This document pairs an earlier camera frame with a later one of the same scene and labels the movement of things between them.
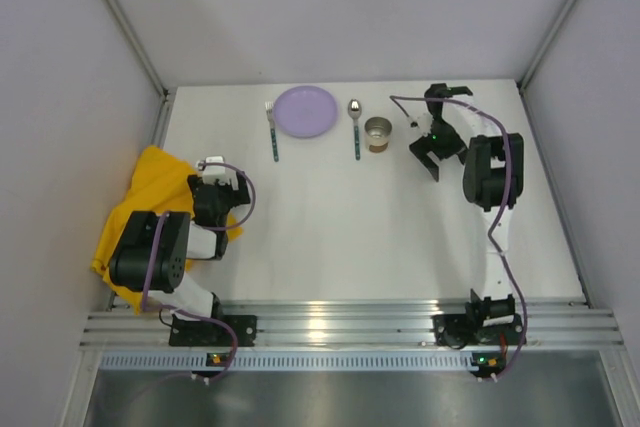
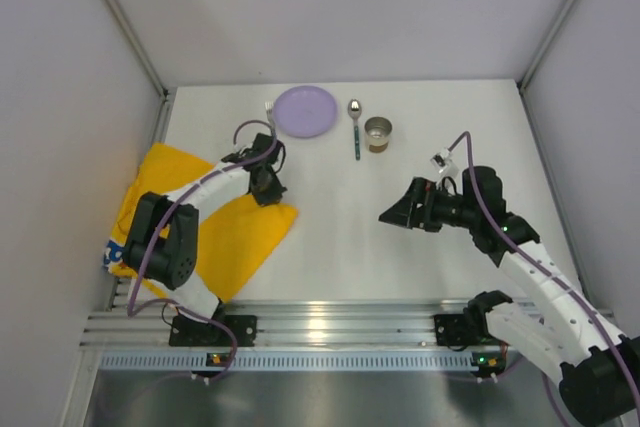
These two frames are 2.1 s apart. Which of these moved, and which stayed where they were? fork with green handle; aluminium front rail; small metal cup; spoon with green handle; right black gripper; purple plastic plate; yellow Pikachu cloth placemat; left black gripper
Moved: left black gripper; right black gripper; yellow Pikachu cloth placemat
Stayed: small metal cup; purple plastic plate; fork with green handle; aluminium front rail; spoon with green handle
